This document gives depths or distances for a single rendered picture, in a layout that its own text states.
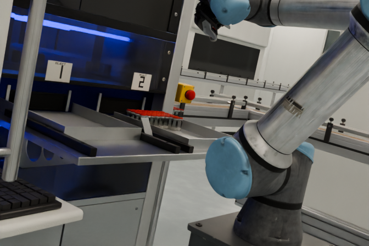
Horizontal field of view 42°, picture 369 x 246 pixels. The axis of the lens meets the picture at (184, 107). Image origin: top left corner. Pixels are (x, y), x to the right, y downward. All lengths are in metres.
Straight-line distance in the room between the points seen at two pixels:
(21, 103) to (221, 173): 0.38
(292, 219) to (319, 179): 1.92
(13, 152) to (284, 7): 0.61
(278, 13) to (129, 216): 1.06
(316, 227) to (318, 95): 1.57
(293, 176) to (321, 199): 1.97
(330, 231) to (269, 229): 1.30
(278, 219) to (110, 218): 0.88
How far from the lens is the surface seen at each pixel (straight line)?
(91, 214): 1.72
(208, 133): 1.63
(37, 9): 0.81
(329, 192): 2.94
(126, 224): 1.85
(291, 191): 1.02
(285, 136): 0.86
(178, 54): 1.80
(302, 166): 1.02
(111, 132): 1.30
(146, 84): 1.70
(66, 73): 1.49
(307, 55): 10.41
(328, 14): 0.99
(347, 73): 0.81
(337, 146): 2.23
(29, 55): 0.81
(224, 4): 0.99
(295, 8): 1.03
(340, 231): 2.29
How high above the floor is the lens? 1.15
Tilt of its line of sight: 6 degrees down
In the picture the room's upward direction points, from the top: 12 degrees clockwise
